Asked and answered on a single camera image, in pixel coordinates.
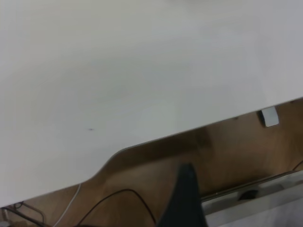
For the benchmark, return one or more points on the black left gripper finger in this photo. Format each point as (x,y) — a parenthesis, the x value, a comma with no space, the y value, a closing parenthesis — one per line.
(184,203)

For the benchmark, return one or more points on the grey metal base frame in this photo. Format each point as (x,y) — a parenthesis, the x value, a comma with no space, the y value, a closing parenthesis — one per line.
(260,208)

